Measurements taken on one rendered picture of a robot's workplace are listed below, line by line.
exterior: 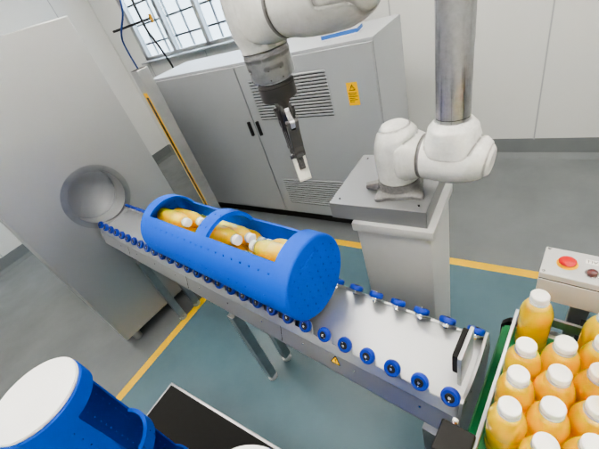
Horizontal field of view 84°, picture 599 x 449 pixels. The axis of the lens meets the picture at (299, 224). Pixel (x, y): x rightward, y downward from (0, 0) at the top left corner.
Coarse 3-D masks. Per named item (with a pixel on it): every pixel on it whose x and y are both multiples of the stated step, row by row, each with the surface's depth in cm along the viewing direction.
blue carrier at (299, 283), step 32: (160, 224) 137; (256, 224) 136; (192, 256) 124; (224, 256) 111; (256, 256) 102; (288, 256) 96; (320, 256) 104; (256, 288) 103; (288, 288) 95; (320, 288) 108
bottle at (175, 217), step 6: (162, 210) 149; (168, 210) 148; (174, 210) 147; (162, 216) 148; (168, 216) 145; (174, 216) 142; (180, 216) 142; (186, 216) 144; (168, 222) 145; (174, 222) 142; (180, 222) 142
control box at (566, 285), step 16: (544, 256) 87; (560, 256) 86; (576, 256) 85; (592, 256) 83; (544, 272) 84; (560, 272) 82; (576, 272) 81; (544, 288) 86; (560, 288) 83; (576, 288) 81; (592, 288) 78; (576, 304) 84; (592, 304) 81
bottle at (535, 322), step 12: (528, 300) 82; (528, 312) 81; (540, 312) 79; (552, 312) 80; (528, 324) 82; (540, 324) 80; (516, 336) 90; (528, 336) 85; (540, 336) 83; (540, 348) 86
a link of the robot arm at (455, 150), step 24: (456, 0) 82; (456, 24) 85; (456, 48) 88; (456, 72) 92; (456, 96) 95; (432, 120) 108; (456, 120) 99; (432, 144) 105; (456, 144) 100; (480, 144) 100; (432, 168) 109; (456, 168) 104; (480, 168) 101
